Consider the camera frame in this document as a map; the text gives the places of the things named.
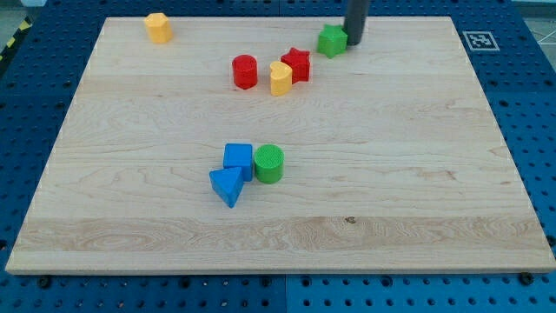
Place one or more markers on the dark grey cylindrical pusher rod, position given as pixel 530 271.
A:
pixel 355 19

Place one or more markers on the blue cube block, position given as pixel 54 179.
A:
pixel 239 155

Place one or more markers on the yellow hexagon block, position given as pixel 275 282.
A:
pixel 158 27

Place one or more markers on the yellow heart block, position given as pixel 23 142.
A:
pixel 280 78

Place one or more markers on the red star block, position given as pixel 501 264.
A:
pixel 299 61

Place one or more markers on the green cylinder block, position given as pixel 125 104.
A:
pixel 269 163

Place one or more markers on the blue triangle block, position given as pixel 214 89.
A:
pixel 227 184

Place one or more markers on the red cylinder block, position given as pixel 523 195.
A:
pixel 245 72

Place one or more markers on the light wooden board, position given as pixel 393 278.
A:
pixel 394 162

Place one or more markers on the white fiducial marker tag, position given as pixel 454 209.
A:
pixel 480 40

